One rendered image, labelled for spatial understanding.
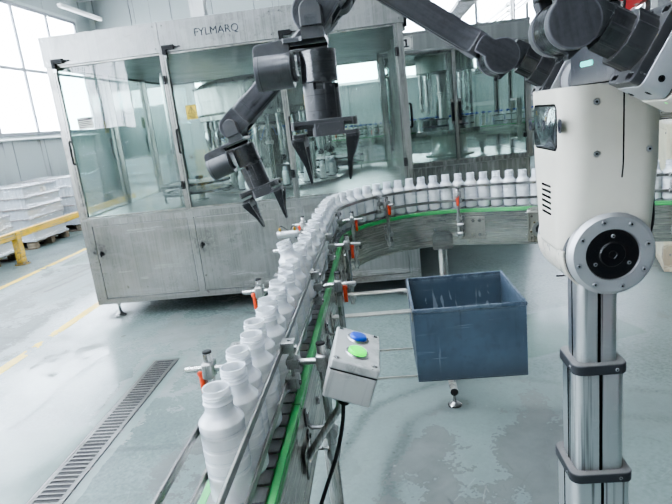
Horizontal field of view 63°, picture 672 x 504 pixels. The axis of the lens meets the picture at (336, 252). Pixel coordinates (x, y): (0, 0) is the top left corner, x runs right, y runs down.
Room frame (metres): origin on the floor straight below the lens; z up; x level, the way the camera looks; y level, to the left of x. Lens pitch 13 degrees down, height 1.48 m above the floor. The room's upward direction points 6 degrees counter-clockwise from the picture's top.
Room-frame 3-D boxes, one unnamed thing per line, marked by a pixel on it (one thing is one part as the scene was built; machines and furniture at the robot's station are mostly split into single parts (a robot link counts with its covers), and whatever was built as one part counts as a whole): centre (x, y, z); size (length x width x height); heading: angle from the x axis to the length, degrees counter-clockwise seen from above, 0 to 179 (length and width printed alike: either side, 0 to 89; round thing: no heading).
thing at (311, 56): (0.90, 0.00, 1.57); 0.07 x 0.06 x 0.07; 85
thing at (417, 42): (6.97, -1.56, 1.15); 1.63 x 1.62 x 2.30; 175
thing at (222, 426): (0.66, 0.18, 1.08); 0.06 x 0.06 x 0.17
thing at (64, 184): (10.74, 5.15, 0.50); 1.23 x 1.05 x 1.00; 85
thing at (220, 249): (5.80, 0.59, 1.18); 2.88 x 2.73 x 2.35; 85
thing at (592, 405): (1.09, -0.52, 0.74); 0.11 x 0.11 x 0.40; 85
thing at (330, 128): (0.90, -0.02, 1.44); 0.07 x 0.07 x 0.09; 84
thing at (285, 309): (1.08, 0.13, 1.08); 0.06 x 0.06 x 0.17
